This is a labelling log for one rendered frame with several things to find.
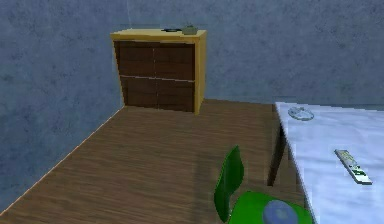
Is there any white dining table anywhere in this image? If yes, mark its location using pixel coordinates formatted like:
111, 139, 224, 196
266, 101, 384, 224

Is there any yellow cupboard with brown drawers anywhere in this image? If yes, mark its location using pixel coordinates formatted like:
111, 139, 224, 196
109, 28, 208, 116

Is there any small grey-green pot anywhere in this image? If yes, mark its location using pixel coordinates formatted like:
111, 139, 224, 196
181, 24, 198, 36

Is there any green chair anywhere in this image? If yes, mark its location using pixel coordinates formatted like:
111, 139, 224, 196
213, 144, 314, 224

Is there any clear glass dish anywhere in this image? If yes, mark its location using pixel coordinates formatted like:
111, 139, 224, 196
287, 106, 315, 122

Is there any grey remote control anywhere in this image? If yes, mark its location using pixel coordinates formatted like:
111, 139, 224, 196
334, 148, 373, 186

